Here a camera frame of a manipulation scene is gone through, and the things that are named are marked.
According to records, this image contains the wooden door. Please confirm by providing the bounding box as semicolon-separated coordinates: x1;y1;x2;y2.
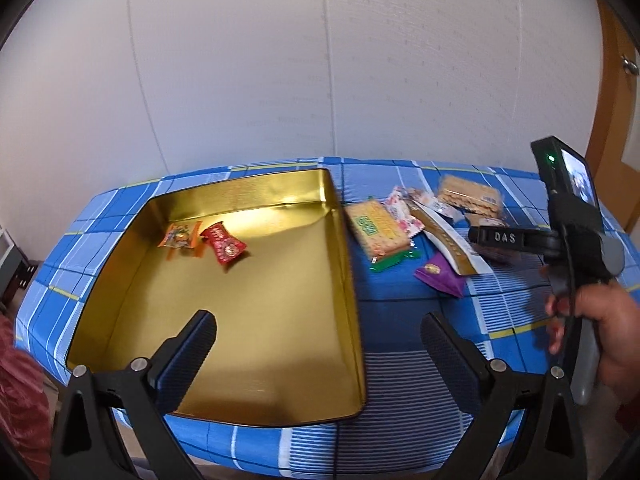
582;0;640;241

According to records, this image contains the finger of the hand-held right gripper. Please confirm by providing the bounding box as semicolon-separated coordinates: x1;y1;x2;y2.
468;226;551;256

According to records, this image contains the red garment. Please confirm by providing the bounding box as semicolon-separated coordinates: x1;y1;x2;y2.
0;312;53;480

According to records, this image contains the purple snack packet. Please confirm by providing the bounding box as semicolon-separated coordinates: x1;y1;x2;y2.
414;252;468;298

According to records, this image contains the orange candy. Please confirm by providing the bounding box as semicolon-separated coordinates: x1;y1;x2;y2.
158;221;205;261

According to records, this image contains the long gold white snack packet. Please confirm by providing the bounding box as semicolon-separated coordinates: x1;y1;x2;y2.
405;199;493;276

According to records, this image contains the green label cracker packet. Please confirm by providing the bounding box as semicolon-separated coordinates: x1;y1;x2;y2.
345;199;418;272

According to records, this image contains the person's right hand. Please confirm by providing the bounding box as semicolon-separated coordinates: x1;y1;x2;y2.
545;282;640;406

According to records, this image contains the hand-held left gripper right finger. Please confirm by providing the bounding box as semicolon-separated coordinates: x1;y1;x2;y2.
420;311;601;480

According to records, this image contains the dark low furniture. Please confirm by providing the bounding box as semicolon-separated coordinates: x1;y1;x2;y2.
0;225;43;306

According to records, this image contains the red candy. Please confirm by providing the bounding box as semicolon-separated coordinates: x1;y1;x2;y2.
200;221;248;266

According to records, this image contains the floral pink snack packet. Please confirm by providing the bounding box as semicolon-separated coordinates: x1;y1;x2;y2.
384;186;426;238

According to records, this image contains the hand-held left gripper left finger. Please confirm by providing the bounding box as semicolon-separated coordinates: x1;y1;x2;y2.
50;310;218;480

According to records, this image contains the blue plaid tablecloth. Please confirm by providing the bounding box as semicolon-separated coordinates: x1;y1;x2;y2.
14;156;636;476

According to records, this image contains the gold metal tin tray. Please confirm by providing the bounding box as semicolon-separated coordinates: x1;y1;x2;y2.
66;168;367;428

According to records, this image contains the brown biscuit packet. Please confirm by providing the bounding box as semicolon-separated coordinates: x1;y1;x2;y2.
462;212;521;263

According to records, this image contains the clear sandwich cracker packet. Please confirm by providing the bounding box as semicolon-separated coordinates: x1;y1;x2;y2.
437;174;503;221

